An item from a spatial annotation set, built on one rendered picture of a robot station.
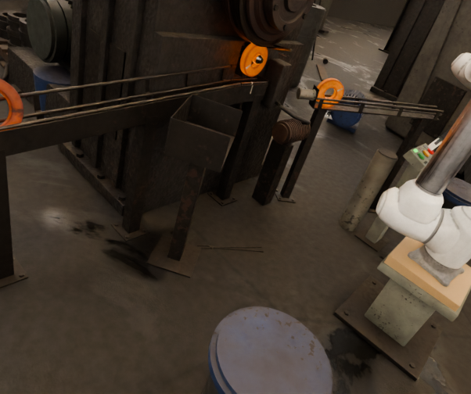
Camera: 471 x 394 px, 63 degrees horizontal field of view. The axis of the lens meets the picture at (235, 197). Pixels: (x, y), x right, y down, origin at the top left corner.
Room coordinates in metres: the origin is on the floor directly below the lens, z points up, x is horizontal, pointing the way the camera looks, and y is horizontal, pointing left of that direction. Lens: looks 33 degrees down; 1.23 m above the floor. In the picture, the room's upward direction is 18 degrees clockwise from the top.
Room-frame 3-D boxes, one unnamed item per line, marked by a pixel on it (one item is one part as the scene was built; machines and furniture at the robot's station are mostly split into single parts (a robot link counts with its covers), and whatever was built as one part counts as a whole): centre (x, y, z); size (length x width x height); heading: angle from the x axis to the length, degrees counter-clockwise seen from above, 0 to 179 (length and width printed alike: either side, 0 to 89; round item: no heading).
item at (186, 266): (1.26, 0.18, 0.36); 0.26 x 0.20 x 0.72; 0
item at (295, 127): (2.01, -0.18, 0.27); 0.22 x 0.13 x 0.53; 145
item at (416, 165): (1.96, -0.87, 0.31); 0.24 x 0.16 x 0.62; 145
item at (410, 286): (1.31, -0.86, 0.33); 0.32 x 0.32 x 0.04; 58
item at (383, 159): (2.01, -0.72, 0.26); 0.12 x 0.12 x 0.52
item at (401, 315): (1.31, -0.86, 0.16); 0.40 x 0.40 x 0.31; 58
